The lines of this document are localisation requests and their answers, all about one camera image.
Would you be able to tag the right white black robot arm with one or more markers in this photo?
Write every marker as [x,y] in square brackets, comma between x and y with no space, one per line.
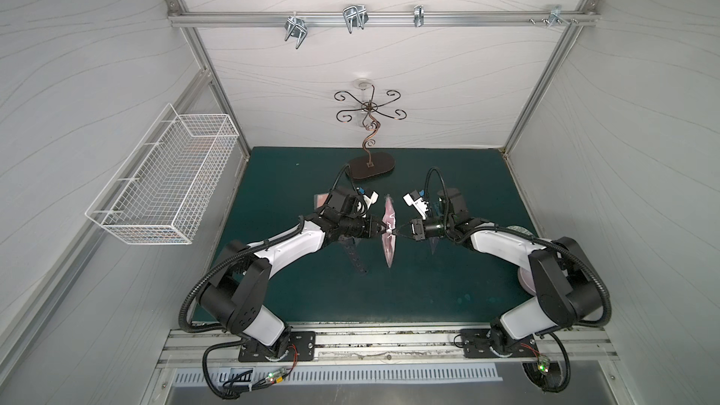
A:
[566,289]

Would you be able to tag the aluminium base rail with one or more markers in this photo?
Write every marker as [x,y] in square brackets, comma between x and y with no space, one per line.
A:
[355,344]

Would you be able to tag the brown metal hook stand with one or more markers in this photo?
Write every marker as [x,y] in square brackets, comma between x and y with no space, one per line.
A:
[371,164]

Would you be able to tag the pink package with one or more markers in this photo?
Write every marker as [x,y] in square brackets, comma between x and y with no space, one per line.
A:
[389,237]

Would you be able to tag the aluminium cross rail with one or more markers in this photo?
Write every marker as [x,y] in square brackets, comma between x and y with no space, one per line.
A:
[327,19]

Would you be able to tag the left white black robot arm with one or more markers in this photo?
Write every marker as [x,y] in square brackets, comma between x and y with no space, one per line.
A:
[236,288]

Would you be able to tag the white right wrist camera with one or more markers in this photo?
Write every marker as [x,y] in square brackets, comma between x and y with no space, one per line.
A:
[416,199]

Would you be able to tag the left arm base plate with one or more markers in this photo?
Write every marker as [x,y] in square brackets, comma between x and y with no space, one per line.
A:
[291,345]

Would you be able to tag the pink ruler set plastic bag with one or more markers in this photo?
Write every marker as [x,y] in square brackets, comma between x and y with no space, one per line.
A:
[320,199]

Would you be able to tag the white wire basket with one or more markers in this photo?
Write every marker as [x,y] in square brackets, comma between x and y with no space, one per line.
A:
[158,195]

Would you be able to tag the green patterned plate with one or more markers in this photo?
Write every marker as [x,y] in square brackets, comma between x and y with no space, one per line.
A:
[521,230]

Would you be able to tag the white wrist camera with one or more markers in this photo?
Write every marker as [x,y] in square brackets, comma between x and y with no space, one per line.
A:
[369,196]
[416,199]

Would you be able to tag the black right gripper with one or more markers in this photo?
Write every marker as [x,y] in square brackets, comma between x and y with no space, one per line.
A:
[420,230]

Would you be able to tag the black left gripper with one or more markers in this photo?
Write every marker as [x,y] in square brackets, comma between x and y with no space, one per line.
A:
[364,228]

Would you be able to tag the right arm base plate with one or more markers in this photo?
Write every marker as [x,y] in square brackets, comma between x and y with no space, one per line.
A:
[490,343]

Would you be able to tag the lilac bowl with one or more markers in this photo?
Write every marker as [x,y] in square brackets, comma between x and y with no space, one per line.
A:
[526,281]

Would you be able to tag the metal clamp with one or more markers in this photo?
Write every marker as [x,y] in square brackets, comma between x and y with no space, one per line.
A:
[355,16]
[295,28]
[419,16]
[555,18]

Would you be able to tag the white vent strip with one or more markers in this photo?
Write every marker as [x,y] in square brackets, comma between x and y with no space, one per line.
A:
[349,374]

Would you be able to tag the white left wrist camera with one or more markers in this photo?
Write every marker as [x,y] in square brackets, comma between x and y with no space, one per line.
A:
[369,196]

